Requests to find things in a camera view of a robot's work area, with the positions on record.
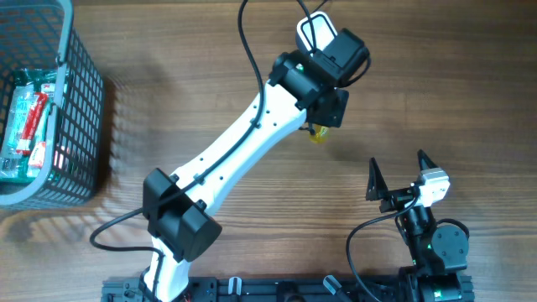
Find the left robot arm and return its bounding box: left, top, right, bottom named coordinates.
left=143, top=29, right=371, bottom=301

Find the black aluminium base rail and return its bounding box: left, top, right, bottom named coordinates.
left=100, top=274, right=475, bottom=302

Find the white barcode scanner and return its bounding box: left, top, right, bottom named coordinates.
left=295, top=11, right=337, bottom=54

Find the black camera cable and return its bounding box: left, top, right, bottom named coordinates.
left=89, top=0, right=318, bottom=302
left=345, top=195, right=420, bottom=302

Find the green 3M gloves package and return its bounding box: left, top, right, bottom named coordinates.
left=1, top=69, right=57, bottom=184

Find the yellow oil bottle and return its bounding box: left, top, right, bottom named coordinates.
left=310, top=124, right=329, bottom=144

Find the black left camera cable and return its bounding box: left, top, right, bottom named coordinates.
left=89, top=0, right=318, bottom=302

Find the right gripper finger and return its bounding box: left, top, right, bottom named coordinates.
left=365, top=158, right=388, bottom=200
left=417, top=149, right=437, bottom=171

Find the grey plastic mesh basket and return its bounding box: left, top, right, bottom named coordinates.
left=1, top=1, right=105, bottom=211

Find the black right camera cable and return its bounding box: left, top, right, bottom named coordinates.
left=345, top=195, right=420, bottom=302

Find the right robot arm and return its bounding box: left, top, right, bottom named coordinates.
left=366, top=150, right=475, bottom=302

